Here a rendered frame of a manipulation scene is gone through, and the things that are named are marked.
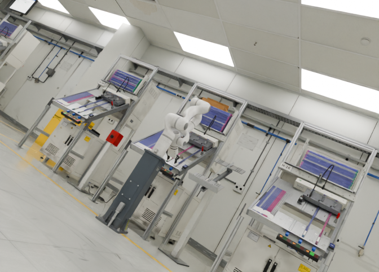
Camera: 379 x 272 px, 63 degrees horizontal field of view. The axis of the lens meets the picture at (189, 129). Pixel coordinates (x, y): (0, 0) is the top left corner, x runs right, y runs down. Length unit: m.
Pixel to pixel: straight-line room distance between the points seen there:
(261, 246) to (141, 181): 1.27
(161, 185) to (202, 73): 3.11
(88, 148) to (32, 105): 3.97
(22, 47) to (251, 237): 5.63
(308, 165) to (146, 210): 1.77
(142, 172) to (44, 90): 5.55
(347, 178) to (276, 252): 1.00
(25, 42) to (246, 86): 4.36
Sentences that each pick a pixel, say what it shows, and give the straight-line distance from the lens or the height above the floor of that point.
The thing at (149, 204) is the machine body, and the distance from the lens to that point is 3.50.
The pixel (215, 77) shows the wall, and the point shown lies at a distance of 5.92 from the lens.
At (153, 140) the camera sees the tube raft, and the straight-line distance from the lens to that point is 3.56.
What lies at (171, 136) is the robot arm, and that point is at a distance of 2.77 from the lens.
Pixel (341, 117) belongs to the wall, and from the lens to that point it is 5.31.
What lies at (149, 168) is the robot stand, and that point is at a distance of 2.70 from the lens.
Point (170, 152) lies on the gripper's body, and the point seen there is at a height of 0.82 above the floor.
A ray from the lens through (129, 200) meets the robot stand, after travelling 2.70.
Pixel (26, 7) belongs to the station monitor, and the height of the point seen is 2.07.
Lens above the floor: 0.47
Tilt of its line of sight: 12 degrees up
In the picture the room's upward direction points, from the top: 32 degrees clockwise
